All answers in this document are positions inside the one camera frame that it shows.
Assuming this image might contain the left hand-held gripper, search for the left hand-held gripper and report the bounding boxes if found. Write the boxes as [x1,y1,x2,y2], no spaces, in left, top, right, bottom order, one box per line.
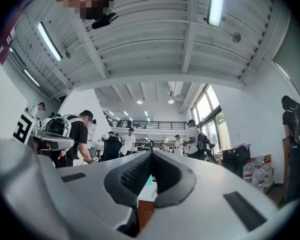
[12,108,76,157]

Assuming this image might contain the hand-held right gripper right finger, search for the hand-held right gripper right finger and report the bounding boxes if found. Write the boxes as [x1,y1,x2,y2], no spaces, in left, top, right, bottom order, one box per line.
[139,150,282,240]

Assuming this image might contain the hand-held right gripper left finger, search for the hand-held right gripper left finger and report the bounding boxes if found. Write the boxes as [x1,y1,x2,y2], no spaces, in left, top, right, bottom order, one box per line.
[52,150,154,240]

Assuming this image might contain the white backpack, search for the white backpack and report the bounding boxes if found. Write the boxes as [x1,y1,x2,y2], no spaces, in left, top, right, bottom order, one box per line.
[43,115,73,138]

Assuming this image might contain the white shelf unit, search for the white shelf unit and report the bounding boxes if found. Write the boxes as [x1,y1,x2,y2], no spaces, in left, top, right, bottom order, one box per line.
[87,122,98,149]

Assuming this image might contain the black equipment case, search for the black equipment case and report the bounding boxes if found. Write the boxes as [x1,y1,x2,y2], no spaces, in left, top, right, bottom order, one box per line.
[222,143,251,179]

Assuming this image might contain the long ceiling lamp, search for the long ceiling lamp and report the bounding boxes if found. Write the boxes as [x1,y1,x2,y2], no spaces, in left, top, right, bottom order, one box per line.
[206,0,226,28]
[23,68,41,88]
[37,21,64,62]

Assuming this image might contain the group of ceiling strip lights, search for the group of ceiling strip lights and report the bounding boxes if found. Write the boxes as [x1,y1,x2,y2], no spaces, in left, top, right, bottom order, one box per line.
[108,110,152,123]

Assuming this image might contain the black mezzanine railing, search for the black mezzanine railing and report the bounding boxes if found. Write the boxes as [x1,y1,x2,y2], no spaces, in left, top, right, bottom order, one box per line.
[103,111,189,131]

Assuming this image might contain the brown wooden board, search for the brown wooden board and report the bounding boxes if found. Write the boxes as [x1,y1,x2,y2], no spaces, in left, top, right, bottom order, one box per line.
[282,136,292,202]

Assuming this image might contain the large window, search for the large window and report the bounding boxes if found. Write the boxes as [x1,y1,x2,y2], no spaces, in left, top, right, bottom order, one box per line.
[191,83,232,151]

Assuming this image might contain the white ceiling pipes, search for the white ceiling pipes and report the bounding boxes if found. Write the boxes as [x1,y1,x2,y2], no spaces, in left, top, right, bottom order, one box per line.
[179,82,206,115]

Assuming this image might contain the person's red shirt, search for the person's red shirt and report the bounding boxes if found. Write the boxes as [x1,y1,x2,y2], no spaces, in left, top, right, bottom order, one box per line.
[0,0,35,65]

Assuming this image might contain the white ceiling air conditioner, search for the white ceiling air conditioner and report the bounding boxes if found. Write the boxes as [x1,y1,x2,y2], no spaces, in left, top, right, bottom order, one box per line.
[167,81,185,97]

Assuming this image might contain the black head-worn camera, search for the black head-worn camera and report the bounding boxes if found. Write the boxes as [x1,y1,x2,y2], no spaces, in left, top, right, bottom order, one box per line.
[91,0,123,30]

